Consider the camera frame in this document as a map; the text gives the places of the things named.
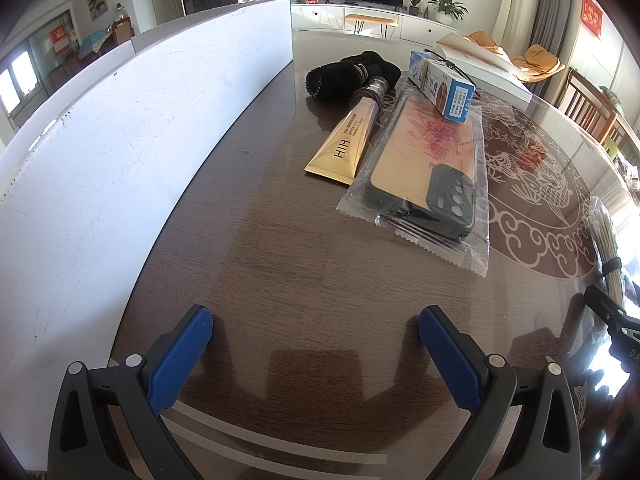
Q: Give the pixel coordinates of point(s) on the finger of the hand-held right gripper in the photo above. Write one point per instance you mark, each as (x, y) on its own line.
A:
(607, 307)

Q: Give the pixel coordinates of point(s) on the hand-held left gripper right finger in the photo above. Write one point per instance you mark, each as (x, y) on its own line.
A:
(450, 360)

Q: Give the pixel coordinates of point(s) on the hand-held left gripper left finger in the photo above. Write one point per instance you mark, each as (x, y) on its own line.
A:
(177, 360)

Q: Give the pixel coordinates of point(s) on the bundle of thin sticks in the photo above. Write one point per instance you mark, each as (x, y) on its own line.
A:
(607, 240)

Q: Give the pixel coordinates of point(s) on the white partition board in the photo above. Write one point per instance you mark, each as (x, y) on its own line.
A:
(100, 160)

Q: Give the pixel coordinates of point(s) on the phone case in clear bag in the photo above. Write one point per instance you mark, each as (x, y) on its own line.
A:
(425, 160)

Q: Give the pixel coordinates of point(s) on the wooden chair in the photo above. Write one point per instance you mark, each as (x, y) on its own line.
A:
(582, 100)

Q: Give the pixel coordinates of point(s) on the gold cosmetic tube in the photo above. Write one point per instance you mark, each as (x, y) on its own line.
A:
(340, 145)

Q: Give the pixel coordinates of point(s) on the orange lounge chair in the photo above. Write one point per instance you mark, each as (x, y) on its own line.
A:
(537, 62)
(482, 40)

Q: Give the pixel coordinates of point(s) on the white flat box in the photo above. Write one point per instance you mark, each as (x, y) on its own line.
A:
(480, 67)

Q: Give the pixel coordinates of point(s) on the blue white toothpaste box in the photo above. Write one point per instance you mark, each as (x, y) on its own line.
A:
(440, 87)

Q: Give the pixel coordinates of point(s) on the black eyeglasses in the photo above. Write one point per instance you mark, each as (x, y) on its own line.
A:
(452, 66)

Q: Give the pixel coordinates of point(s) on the grey curtain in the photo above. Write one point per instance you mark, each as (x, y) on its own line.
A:
(555, 15)

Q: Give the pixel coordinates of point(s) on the white sheer curtain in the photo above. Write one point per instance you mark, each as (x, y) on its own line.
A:
(515, 0)

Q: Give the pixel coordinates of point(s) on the blue patterned cloth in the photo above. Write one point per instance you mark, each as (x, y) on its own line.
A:
(94, 42)

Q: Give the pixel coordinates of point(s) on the red door sign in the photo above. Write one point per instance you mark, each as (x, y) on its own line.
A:
(60, 40)

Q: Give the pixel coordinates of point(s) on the large plant in white pot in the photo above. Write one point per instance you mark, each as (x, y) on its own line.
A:
(445, 5)

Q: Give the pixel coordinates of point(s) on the wooden bench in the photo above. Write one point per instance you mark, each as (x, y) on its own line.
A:
(370, 20)

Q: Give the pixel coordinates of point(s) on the small potted plant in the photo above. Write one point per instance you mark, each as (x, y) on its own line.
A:
(414, 2)

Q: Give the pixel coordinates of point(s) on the white door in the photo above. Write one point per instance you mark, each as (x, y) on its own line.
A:
(150, 0)

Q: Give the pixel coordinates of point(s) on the white television cabinet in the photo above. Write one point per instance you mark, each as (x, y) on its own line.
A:
(325, 15)

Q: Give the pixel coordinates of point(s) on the red wall hanging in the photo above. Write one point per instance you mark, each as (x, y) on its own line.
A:
(591, 15)

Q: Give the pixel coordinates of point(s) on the wall painting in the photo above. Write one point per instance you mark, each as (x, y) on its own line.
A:
(96, 0)

